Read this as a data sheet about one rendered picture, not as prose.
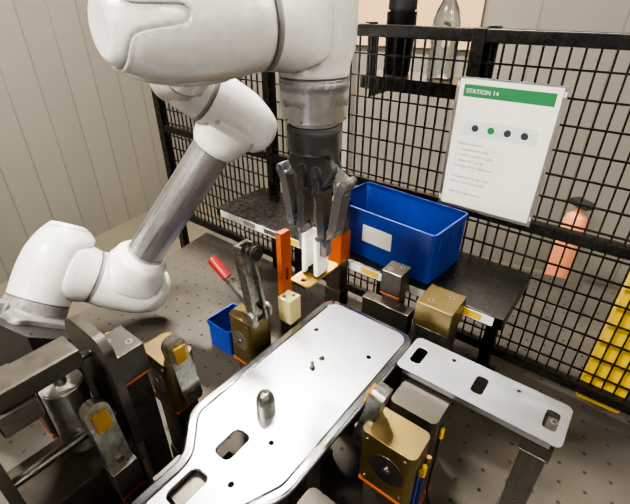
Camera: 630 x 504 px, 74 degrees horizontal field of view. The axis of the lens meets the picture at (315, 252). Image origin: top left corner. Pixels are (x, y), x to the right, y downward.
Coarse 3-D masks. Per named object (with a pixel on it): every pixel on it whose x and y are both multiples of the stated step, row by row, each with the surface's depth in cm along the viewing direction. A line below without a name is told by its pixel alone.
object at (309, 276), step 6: (312, 264) 69; (330, 264) 70; (336, 264) 70; (312, 270) 68; (330, 270) 69; (294, 276) 67; (300, 276) 67; (306, 276) 67; (312, 276) 67; (318, 276) 67; (324, 276) 68; (294, 282) 66; (300, 282) 66; (306, 282) 66; (312, 282) 66
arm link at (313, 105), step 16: (288, 80) 51; (336, 80) 50; (288, 96) 52; (304, 96) 51; (320, 96) 50; (336, 96) 51; (288, 112) 53; (304, 112) 52; (320, 112) 51; (336, 112) 53; (304, 128) 54; (320, 128) 54
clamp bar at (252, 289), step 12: (240, 252) 76; (252, 252) 75; (240, 264) 78; (252, 264) 80; (240, 276) 79; (252, 276) 81; (252, 288) 82; (252, 300) 81; (264, 300) 83; (252, 312) 82; (264, 312) 84
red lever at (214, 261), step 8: (216, 256) 86; (216, 264) 85; (216, 272) 86; (224, 272) 85; (224, 280) 85; (232, 280) 85; (232, 288) 85; (240, 288) 85; (240, 296) 84; (256, 304) 84; (256, 312) 83
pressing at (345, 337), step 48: (288, 336) 87; (336, 336) 87; (384, 336) 87; (240, 384) 76; (288, 384) 76; (336, 384) 76; (192, 432) 68; (288, 432) 68; (336, 432) 68; (240, 480) 61; (288, 480) 61
